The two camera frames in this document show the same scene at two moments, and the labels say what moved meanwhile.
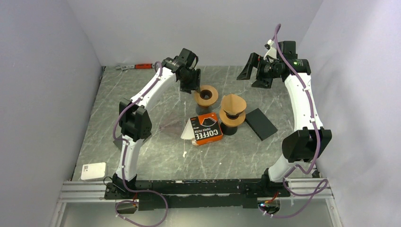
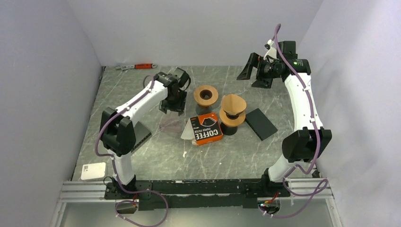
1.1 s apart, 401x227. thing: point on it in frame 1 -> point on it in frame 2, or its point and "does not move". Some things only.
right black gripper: [261, 82] does not move
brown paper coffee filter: [233, 104] does not move
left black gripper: [195, 85] -> [178, 107]
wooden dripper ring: [232, 122] does not move
